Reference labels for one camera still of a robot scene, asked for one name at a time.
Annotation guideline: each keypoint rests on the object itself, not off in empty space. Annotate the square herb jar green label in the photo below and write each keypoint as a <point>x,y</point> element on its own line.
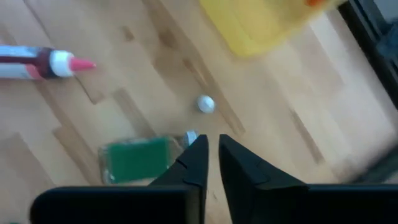
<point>136,158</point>

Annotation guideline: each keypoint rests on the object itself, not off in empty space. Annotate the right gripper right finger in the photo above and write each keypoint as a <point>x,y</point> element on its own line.
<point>280,205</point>

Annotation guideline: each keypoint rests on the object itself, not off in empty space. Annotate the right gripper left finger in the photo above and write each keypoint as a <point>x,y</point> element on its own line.
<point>124,205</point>

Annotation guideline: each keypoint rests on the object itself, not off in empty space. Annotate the black aluminium table frame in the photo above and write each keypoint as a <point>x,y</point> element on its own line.
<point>373,40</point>

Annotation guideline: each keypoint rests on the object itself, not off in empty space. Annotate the yellow plastic bin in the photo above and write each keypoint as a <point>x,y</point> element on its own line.
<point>255,25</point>

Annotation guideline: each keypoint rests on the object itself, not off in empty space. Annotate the grass green dropper bottle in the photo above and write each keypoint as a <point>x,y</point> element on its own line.
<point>205,104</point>

